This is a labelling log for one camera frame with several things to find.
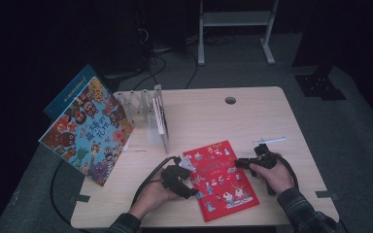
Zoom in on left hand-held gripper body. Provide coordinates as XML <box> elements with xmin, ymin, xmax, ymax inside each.
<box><xmin>160</xmin><ymin>154</ymin><xmax>197</xmax><ymax>197</ymax></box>

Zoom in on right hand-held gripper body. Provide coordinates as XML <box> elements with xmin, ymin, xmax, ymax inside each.
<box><xmin>252</xmin><ymin>136</ymin><xmax>287</xmax><ymax>169</ymax></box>

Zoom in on red picture book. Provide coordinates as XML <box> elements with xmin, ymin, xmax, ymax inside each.
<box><xmin>183</xmin><ymin>140</ymin><xmax>260</xmax><ymax>223</ymax></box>

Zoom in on white caterpillar picture book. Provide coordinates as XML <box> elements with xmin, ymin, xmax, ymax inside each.
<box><xmin>151</xmin><ymin>96</ymin><xmax>170</xmax><ymax>136</ymax></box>

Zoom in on translucent white book rack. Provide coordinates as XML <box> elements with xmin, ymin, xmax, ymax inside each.
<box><xmin>114</xmin><ymin>84</ymin><xmax>170</xmax><ymax>154</ymax></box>

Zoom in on light blue animals picture book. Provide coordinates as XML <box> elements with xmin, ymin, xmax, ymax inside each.
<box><xmin>38</xmin><ymin>76</ymin><xmax>135</xmax><ymax>187</ymax></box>

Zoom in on dark blue monster picture book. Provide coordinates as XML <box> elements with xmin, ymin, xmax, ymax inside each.
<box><xmin>43</xmin><ymin>63</ymin><xmax>98</xmax><ymax>119</ymax></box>

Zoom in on person's right hand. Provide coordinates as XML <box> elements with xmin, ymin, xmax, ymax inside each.
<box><xmin>249</xmin><ymin>163</ymin><xmax>294</xmax><ymax>195</ymax></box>

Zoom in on person's left hand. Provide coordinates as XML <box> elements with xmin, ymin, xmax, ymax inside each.
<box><xmin>128</xmin><ymin>176</ymin><xmax>183</xmax><ymax>221</ymax></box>

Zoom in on black square floor plate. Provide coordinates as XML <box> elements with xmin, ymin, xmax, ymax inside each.
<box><xmin>294</xmin><ymin>64</ymin><xmax>348</xmax><ymax>101</ymax></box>

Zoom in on black stand base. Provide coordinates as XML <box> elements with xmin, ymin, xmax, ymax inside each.
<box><xmin>96</xmin><ymin>69</ymin><xmax>144</xmax><ymax>95</ymax></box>

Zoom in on white metal stand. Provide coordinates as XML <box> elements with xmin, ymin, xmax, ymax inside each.
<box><xmin>197</xmin><ymin>0</ymin><xmax>280</xmax><ymax>67</ymax></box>

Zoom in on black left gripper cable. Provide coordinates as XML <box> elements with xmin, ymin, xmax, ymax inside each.
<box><xmin>130</xmin><ymin>155</ymin><xmax>181</xmax><ymax>207</ymax></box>

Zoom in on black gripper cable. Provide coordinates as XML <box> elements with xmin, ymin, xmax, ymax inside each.
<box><xmin>130</xmin><ymin>155</ymin><xmax>181</xmax><ymax>207</ymax></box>
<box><xmin>273</xmin><ymin>151</ymin><xmax>300</xmax><ymax>192</ymax></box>

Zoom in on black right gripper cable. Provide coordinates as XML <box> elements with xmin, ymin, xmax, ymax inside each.
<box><xmin>273</xmin><ymin>151</ymin><xmax>300</xmax><ymax>192</ymax></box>

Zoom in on black curved floor cable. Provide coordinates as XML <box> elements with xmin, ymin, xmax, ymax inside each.
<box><xmin>132</xmin><ymin>54</ymin><xmax>168</xmax><ymax>91</ymax></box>

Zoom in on thin black floor cable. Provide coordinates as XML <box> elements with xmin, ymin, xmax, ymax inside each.
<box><xmin>185</xmin><ymin>50</ymin><xmax>199</xmax><ymax>90</ymax></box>

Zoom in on black looping cable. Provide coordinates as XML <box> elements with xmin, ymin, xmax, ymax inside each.
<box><xmin>50</xmin><ymin>159</ymin><xmax>79</xmax><ymax>227</ymax></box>

